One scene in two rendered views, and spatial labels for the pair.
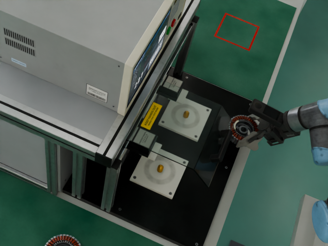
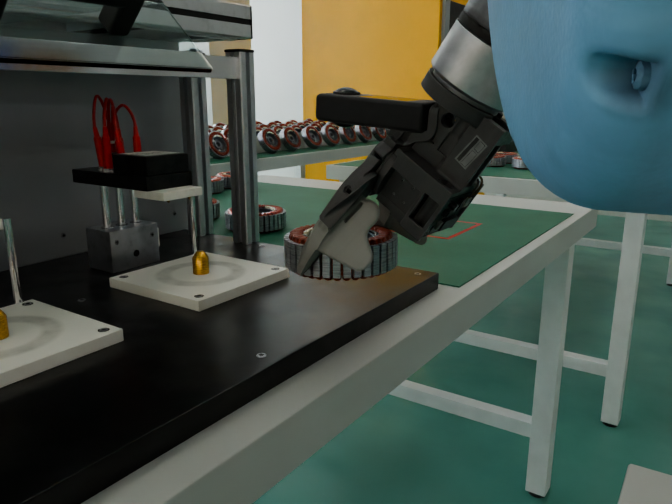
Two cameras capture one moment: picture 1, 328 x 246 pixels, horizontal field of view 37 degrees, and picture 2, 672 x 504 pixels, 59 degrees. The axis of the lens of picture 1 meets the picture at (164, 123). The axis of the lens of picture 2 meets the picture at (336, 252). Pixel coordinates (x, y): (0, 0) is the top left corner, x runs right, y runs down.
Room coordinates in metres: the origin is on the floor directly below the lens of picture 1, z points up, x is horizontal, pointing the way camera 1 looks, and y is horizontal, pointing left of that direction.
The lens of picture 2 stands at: (0.50, -0.51, 0.98)
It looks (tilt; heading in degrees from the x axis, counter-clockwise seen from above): 14 degrees down; 26
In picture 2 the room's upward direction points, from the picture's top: straight up
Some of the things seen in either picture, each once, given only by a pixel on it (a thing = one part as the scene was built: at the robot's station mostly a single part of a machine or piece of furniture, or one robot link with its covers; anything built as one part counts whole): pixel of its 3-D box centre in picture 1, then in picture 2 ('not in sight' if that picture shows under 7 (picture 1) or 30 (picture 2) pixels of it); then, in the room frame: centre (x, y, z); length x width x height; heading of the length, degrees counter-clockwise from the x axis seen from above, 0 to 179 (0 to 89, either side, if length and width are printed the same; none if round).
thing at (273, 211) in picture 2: not in sight; (255, 218); (1.42, 0.10, 0.77); 0.11 x 0.11 x 0.04
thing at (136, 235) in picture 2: not in sight; (123, 244); (1.07, 0.08, 0.80); 0.07 x 0.05 x 0.06; 172
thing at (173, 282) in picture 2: not in sight; (201, 277); (1.05, -0.07, 0.78); 0.15 x 0.15 x 0.01; 82
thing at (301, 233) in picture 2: (242, 130); (340, 249); (1.02, -0.27, 0.84); 0.11 x 0.11 x 0.04
